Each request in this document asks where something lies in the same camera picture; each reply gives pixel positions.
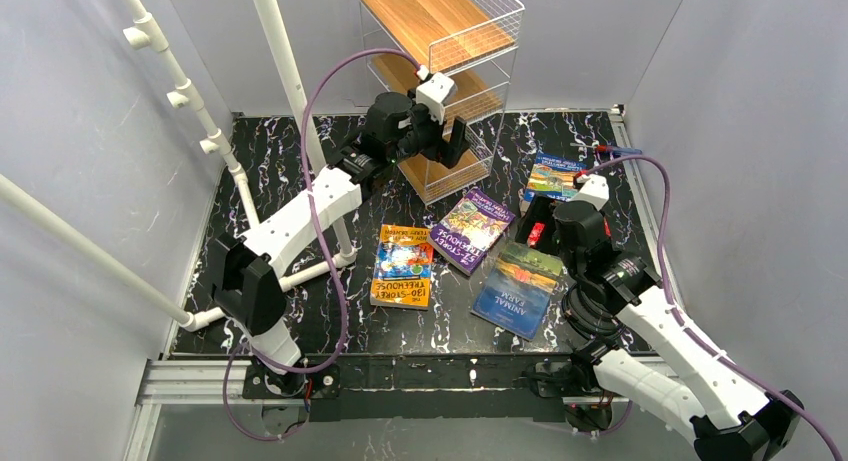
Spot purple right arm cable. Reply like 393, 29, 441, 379
586, 155, 844, 461

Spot blue red screwdriver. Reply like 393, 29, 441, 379
570, 143, 643, 159

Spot blue animal farm book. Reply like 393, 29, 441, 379
471, 242, 564, 341

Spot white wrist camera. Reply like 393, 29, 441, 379
414, 65, 457, 125
572, 174, 609, 211

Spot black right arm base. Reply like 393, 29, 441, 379
520, 355, 633, 438

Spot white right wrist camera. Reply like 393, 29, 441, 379
572, 174, 609, 211

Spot purple 52-storey treehouse book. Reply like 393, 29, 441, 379
428, 187, 516, 276

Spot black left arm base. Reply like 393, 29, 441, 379
242, 357, 341, 400

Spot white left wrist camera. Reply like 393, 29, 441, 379
414, 65, 457, 125

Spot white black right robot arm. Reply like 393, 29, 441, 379
517, 196, 799, 460

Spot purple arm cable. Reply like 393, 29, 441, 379
221, 47, 421, 443
586, 155, 844, 461

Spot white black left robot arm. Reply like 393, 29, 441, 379
207, 92, 470, 376

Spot white wire wooden shelf rack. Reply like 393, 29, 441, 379
359, 0, 525, 205

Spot orange 130-storey treehouse book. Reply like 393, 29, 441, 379
370, 224, 434, 310

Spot blue 91-storey treehouse book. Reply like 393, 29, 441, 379
519, 152, 586, 215

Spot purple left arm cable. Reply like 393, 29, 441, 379
221, 47, 421, 443

